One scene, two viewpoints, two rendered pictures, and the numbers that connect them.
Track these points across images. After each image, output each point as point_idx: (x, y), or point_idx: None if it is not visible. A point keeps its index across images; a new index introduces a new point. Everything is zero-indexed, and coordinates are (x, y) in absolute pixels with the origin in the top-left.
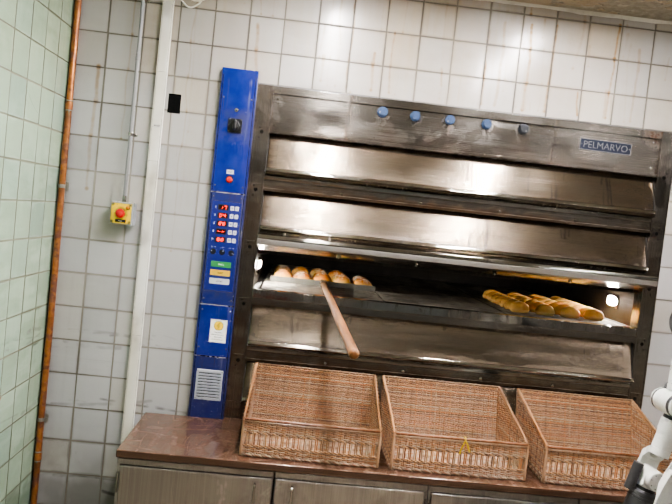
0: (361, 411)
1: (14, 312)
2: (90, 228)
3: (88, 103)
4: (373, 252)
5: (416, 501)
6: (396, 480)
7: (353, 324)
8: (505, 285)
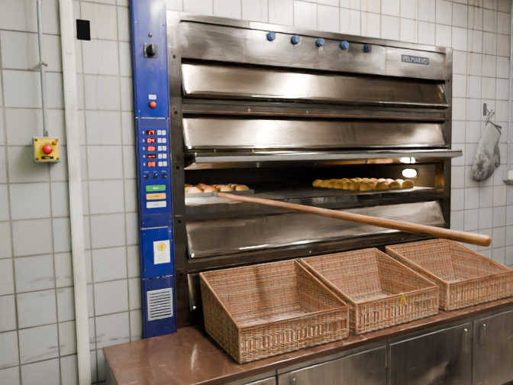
0: (291, 292)
1: None
2: (8, 171)
3: None
4: (291, 156)
5: (381, 354)
6: (367, 343)
7: (269, 221)
8: (293, 178)
